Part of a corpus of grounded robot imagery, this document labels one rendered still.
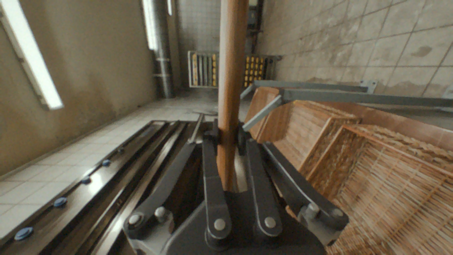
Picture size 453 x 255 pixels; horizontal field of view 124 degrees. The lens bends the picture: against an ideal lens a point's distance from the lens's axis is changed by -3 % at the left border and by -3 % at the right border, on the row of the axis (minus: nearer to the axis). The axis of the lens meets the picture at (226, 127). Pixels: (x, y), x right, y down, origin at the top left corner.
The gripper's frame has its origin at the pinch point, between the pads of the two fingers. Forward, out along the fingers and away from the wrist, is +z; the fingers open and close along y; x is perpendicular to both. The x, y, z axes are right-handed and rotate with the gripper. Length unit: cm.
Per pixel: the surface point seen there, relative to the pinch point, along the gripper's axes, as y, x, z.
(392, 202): 60, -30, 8
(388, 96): 72, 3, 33
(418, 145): 56, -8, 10
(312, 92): 36.0, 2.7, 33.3
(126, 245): -39, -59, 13
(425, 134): 61, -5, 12
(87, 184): -82, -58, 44
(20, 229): -88, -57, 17
